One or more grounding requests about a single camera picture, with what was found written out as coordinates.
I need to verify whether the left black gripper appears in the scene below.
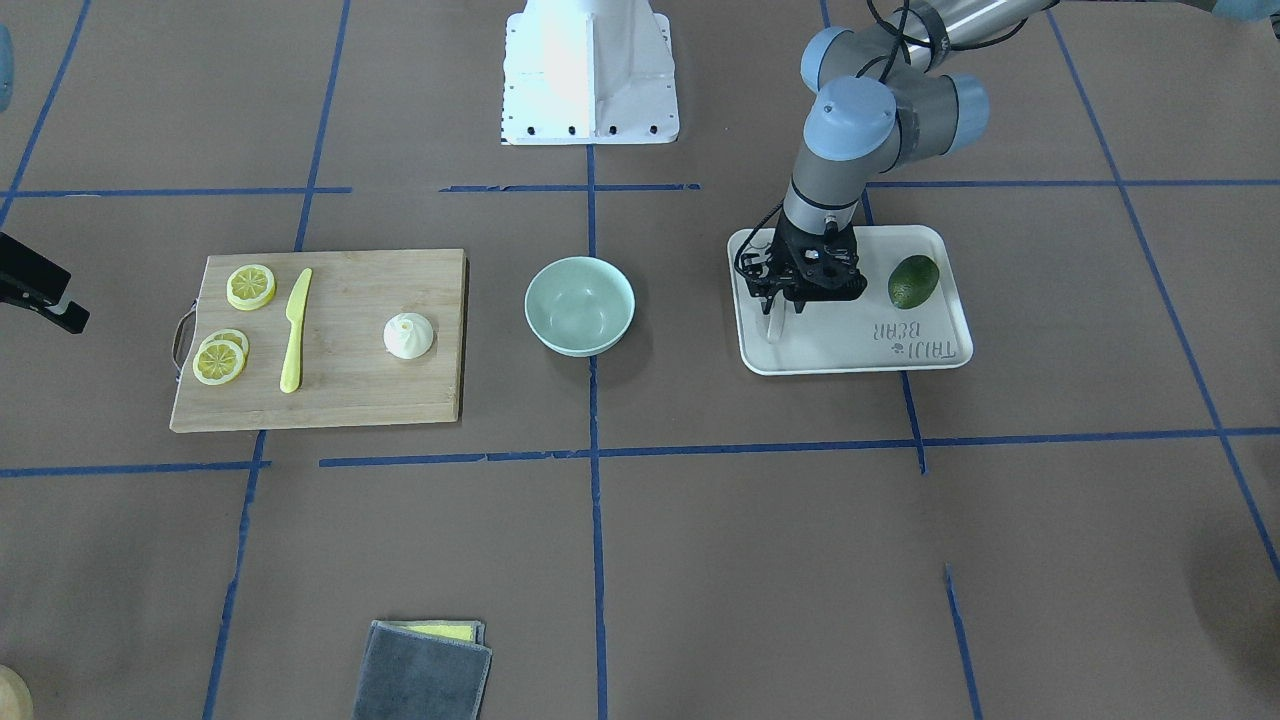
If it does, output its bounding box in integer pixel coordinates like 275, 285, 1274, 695
765, 217, 856, 318

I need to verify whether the wooden cutting board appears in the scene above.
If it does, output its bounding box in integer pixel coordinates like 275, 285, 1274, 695
170, 249, 468, 433

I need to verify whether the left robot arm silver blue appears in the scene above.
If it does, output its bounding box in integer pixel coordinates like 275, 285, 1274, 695
733, 1, 1050, 314

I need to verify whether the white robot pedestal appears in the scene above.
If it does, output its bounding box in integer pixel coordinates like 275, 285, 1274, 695
500, 1, 681, 146

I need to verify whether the green avocado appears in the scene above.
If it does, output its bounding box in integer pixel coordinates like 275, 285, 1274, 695
886, 254, 941, 310

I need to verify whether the white steamed bun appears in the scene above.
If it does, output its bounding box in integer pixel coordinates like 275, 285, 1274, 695
381, 313, 435, 360

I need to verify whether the white serving tray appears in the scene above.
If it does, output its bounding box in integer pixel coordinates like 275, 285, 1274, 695
727, 224, 974, 377

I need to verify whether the lemon slice upper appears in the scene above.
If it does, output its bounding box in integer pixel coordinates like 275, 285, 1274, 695
225, 264, 276, 313

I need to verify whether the light green bowl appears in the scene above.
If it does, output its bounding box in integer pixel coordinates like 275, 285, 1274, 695
524, 256, 636, 357

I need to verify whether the lemon slice back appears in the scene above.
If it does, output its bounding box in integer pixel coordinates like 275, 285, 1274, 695
198, 328, 250, 356

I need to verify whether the white ceramic spoon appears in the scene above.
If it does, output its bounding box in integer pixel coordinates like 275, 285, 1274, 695
765, 313, 786, 345

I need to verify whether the grey yellow folded cloth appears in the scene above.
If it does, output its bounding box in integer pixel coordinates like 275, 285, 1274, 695
351, 619, 492, 719

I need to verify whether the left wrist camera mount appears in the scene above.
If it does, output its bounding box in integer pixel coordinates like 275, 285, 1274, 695
795, 228, 868, 302

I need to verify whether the yellow plastic knife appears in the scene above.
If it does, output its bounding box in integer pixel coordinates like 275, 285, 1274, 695
278, 266, 314, 395

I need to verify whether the lemon slice front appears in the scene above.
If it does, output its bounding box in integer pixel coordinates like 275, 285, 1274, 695
192, 340, 247, 386

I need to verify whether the lemon slice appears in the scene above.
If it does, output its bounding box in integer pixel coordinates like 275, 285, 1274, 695
198, 328, 250, 356
192, 340, 247, 386
225, 264, 276, 313

